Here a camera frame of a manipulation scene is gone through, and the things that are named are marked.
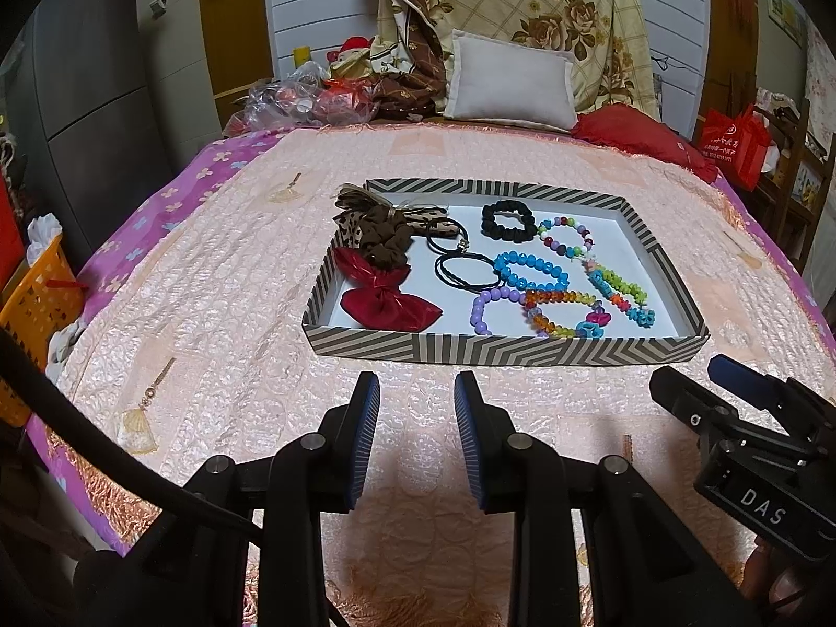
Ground dark wooden chair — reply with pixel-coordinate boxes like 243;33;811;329
751;98;827;269

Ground magenta and teal heart charm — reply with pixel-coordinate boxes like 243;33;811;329
577;312;612;342

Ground orange bead bracelet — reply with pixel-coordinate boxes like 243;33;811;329
521;286;600;341

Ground person's right hand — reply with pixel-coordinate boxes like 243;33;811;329
748;542;807;608

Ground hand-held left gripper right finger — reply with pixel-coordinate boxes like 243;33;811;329
455;371;746;627

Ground brown polka dot scrunchie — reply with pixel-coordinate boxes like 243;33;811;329
333;205;414;273

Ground leopard print bow hair clip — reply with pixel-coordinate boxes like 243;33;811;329
336;183;451;237

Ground black hair tie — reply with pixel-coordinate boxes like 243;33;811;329
435;251;505;293
426;217;475;257

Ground blue bead bracelet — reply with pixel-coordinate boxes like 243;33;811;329
493;249;571;293

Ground red shopping bag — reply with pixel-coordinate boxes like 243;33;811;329
699;104;773;193

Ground red satin bow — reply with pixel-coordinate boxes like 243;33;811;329
334;247;443;333

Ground grey pillow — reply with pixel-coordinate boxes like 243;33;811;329
440;29;579;132

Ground striped shallow cardboard box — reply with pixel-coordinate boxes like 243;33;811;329
301;178;711;367

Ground multicolour large bead bracelet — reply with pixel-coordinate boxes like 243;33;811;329
536;213;600;260

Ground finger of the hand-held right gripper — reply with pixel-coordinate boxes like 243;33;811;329
709;354;830;432
649;366;733;438

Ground white plastic bag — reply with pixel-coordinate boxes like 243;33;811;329
26;212;63;252

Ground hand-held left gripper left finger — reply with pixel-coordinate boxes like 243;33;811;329
127;371;381;627

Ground white slatted headboard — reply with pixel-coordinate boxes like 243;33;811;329
264;0;713;122

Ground santa plush toy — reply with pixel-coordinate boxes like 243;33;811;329
330;36;375;79

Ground purple bead bracelet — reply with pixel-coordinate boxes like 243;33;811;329
470;286;525;339

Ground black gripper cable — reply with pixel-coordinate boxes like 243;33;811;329
0;327;262;537

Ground orange plastic basket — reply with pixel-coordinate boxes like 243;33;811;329
0;235;86;425

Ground framed wall picture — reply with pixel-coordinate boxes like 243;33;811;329
764;0;806;47

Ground red paper bag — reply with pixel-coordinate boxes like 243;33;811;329
0;183;24;288

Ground green flower bead bracelet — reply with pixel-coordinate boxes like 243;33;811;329
583;260;654;306

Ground crumpled clear plastic bags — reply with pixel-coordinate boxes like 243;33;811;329
225;62;375;132

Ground purple floral bed sheet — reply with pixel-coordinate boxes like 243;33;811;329
26;127;827;556

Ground grey refrigerator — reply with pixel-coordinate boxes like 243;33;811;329
19;0;223;269

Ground black scrunchie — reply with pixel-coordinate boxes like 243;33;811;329
481;200;538;240

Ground red cushion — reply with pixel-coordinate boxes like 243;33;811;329
571;104;719;185

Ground pink quilted bedspread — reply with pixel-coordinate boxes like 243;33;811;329
26;124;836;627

